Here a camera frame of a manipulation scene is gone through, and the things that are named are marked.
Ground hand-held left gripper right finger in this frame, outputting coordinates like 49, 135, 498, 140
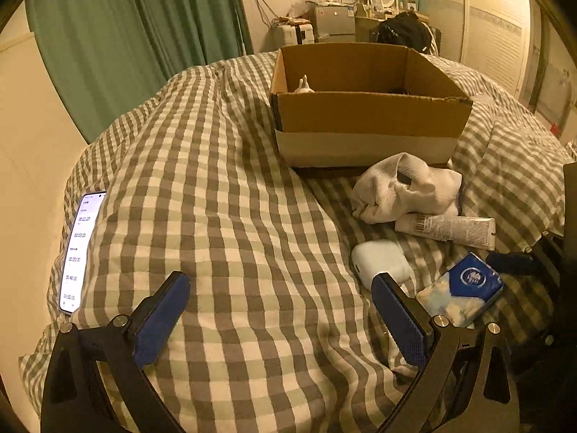
370, 272, 524, 433

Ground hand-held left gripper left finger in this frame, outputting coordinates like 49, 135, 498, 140
40, 271, 191, 433

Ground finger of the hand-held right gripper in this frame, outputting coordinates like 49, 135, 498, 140
486, 252, 536, 277

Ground blue tissue packet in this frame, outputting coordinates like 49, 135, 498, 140
415, 253, 504, 328

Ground white earbuds case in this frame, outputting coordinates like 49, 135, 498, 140
351, 239, 414, 288

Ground white cream tube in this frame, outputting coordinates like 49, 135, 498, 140
395, 213, 497, 250

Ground white sock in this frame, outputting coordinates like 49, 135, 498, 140
351, 153, 463, 225

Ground brown cardboard box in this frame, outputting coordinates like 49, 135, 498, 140
269, 42, 474, 178

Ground smartphone with lit screen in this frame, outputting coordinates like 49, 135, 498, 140
59, 191, 109, 315

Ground grey checkered blanket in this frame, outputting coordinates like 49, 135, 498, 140
18, 49, 577, 433

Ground white wardrobe door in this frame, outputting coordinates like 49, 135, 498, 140
460, 0, 547, 100

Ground black bag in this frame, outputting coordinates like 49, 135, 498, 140
370, 11, 434, 53

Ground beige vanity table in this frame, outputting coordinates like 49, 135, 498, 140
354, 14, 384, 43

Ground silver mini fridge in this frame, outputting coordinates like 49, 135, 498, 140
312, 4, 357, 44

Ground white suitcase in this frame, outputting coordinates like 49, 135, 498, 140
275, 22, 316, 49

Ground wall cables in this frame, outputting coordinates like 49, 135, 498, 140
251, 0, 282, 29

